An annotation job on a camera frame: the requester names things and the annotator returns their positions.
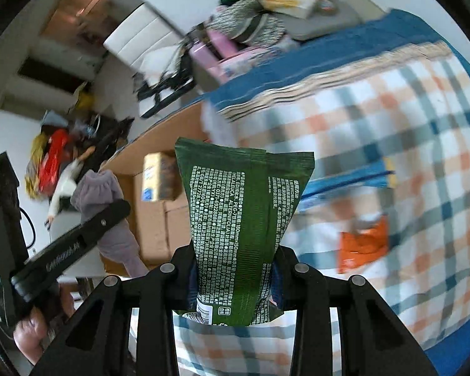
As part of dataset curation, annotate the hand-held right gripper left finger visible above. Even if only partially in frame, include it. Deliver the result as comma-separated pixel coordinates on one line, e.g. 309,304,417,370
29,244,198,376

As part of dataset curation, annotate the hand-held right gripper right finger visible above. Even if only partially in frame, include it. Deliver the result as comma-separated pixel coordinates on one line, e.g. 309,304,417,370
273,244,440,376

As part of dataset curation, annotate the green printed packet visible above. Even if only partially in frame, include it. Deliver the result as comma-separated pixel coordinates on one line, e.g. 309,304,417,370
174,137,316,327

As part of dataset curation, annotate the person's left hand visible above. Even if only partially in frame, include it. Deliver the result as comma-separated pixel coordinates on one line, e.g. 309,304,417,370
13,284,77,366

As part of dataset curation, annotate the purple fleece garment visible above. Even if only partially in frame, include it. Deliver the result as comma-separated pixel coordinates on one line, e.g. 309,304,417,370
70,170,149,279

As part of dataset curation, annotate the white cloth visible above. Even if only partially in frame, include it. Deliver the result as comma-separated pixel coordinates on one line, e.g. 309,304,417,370
46,157,85,222

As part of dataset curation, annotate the cardboard box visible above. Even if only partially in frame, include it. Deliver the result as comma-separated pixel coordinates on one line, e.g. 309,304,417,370
100,102,214,279

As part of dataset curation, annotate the black stand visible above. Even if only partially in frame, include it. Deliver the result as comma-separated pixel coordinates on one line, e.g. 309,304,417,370
0,152,31,324

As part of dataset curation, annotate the orange packet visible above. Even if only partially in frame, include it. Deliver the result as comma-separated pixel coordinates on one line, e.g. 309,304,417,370
338,218,389,275

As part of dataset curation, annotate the pile of colourful clothes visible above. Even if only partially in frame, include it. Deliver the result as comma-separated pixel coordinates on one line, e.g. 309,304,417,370
25,123,89,201

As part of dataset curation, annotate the yellow carton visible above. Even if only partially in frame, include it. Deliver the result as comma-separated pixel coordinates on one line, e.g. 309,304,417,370
143,151,181,203

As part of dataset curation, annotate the black bag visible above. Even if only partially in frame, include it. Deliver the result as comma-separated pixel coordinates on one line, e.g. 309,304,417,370
78,117,136,183

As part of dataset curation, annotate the blue plastic pack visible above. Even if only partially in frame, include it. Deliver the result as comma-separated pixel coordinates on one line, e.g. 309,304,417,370
298,164,394,214

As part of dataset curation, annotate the plaid blanket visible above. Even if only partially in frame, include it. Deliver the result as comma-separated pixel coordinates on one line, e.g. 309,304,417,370
129,41,470,376

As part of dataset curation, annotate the white cabinet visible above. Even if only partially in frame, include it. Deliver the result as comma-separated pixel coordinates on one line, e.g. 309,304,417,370
103,2,185,69

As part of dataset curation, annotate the pink box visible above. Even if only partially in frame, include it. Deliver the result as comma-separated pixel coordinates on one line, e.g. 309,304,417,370
191,31,267,85

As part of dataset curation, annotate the blue bed sheet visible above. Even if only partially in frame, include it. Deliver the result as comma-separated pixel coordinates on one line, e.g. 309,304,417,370
201,8,449,116

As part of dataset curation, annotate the grey cushion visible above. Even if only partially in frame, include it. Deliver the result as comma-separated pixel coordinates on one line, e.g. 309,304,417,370
250,0,362,42

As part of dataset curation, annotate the black white patterned garment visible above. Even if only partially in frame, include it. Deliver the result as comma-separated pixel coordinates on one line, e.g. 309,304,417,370
207,0,287,48

